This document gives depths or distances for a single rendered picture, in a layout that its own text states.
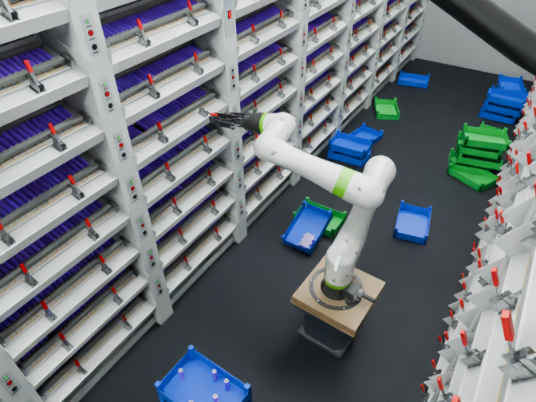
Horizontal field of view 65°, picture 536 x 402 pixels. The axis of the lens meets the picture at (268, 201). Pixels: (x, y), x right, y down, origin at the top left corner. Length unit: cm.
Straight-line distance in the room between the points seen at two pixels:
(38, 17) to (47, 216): 62
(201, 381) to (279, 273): 94
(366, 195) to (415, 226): 141
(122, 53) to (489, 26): 137
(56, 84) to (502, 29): 128
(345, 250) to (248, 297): 76
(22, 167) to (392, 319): 185
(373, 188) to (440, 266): 126
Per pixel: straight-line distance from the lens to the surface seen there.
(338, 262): 184
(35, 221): 160
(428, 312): 250
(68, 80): 149
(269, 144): 163
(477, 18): 39
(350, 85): 370
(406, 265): 269
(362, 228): 191
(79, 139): 157
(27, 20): 139
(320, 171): 159
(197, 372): 184
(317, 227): 272
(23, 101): 142
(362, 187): 157
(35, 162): 150
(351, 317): 197
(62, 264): 172
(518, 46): 39
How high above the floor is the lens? 192
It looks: 40 degrees down
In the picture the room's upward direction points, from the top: 1 degrees counter-clockwise
